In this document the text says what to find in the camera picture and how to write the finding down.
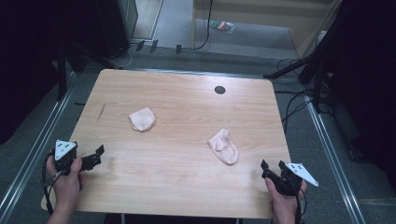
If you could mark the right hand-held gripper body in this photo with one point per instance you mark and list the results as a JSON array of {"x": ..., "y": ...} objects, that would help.
[{"x": 291, "y": 180}]

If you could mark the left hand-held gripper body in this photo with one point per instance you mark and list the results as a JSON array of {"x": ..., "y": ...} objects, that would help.
[{"x": 63, "y": 155}]

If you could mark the long pink sock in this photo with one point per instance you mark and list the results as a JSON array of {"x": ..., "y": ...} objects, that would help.
[{"x": 223, "y": 147}]

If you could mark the person's right hand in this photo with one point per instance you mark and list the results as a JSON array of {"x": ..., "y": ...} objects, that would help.
[{"x": 285, "y": 205}]

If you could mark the person's left hand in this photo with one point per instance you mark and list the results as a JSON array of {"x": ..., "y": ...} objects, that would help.
[{"x": 67, "y": 189}]

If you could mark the black metal stand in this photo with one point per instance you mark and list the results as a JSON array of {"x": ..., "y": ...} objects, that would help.
[{"x": 62, "y": 71}]

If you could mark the black table grommet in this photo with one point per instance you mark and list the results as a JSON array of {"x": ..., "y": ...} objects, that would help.
[{"x": 219, "y": 90}]

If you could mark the black floor plug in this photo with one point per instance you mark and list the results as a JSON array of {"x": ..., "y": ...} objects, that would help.
[{"x": 140, "y": 45}]

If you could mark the dark cabinet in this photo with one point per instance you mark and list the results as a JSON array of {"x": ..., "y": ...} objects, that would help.
[{"x": 115, "y": 25}]

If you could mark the colourful packet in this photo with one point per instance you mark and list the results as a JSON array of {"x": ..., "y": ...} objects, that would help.
[{"x": 222, "y": 26}]

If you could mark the light wooden panel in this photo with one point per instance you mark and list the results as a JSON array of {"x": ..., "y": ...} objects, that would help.
[{"x": 258, "y": 12}]

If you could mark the metal floor rail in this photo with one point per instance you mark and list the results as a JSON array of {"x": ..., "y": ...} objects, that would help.
[
  {"x": 34, "y": 149},
  {"x": 333, "y": 161}
]

